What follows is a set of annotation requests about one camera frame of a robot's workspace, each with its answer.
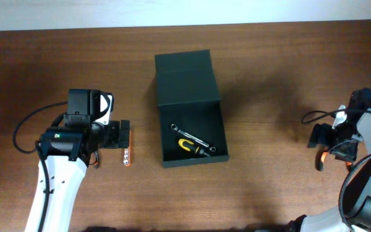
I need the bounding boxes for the orange black needle-nose pliers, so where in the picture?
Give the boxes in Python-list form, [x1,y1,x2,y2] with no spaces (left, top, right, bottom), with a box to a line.
[315,147,354,171]

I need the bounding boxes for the orange black cutting pliers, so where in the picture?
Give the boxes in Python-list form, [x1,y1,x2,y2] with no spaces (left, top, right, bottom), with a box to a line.
[89,151,100,169]

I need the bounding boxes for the orange socket bit rail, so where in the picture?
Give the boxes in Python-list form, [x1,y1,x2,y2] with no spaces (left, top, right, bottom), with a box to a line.
[123,131,131,167]

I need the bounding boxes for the chrome ring wrench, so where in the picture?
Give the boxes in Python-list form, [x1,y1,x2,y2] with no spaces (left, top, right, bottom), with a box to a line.
[170,124,216,152]

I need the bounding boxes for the yellow black screwdriver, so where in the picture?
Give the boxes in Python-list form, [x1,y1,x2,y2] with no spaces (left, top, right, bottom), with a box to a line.
[178,139,210,157]

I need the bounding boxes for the dark green hinged box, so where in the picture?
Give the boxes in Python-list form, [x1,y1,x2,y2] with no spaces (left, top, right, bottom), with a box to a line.
[155,50,230,168]

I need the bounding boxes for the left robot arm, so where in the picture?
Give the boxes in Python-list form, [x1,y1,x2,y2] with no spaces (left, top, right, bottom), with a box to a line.
[25,89,130,231]

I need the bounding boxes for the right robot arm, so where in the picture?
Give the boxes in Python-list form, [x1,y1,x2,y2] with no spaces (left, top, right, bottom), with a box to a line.
[283,88,371,232]

